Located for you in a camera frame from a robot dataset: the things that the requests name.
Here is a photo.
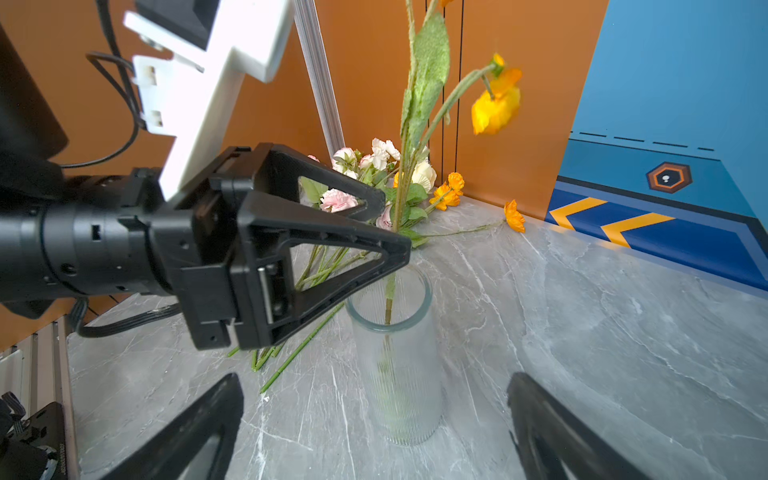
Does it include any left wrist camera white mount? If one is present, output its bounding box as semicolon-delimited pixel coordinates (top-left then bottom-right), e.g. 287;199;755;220
123;1;293;200

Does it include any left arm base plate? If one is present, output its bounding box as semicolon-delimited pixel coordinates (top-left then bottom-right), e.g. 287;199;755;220
1;392;68;479

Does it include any orange poppy stem on table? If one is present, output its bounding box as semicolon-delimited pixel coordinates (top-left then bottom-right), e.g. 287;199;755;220
422;200;526;239

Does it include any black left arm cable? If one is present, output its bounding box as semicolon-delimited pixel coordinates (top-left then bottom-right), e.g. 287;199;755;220
59;0;148;170

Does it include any pink carnation flower stem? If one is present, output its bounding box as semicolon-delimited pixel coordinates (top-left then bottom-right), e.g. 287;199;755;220
296;189;358;291

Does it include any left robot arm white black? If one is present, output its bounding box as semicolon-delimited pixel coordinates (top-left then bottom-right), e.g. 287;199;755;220
1;38;411;350

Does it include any clear ribbed glass vase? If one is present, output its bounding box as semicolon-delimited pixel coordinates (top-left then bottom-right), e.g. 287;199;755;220
346;265;443;445

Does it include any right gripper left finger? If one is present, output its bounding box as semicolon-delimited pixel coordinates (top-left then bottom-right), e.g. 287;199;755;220
105;373;244;479

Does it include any small orange flower sprig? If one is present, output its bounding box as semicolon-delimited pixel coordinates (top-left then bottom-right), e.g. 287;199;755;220
377;0;523;433

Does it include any pale pink flower spray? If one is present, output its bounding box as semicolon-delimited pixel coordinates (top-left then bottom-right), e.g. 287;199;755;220
331;138;401;183

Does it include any large orange rose stem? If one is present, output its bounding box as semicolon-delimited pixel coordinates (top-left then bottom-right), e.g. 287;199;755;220
406;172;465;213

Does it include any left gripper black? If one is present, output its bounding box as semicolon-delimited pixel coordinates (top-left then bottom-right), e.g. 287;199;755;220
119;143;411;350

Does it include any left aluminium corner post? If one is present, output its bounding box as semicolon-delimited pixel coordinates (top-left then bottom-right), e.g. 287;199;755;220
293;0;346;156

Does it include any aluminium front rail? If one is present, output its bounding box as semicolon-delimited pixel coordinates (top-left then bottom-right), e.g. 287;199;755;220
1;320;80;479

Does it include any white rose stem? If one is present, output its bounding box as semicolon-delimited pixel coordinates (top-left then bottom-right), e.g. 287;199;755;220
411;160;437;193

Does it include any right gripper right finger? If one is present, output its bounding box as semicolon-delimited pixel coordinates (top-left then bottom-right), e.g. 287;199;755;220
507;372;648;479

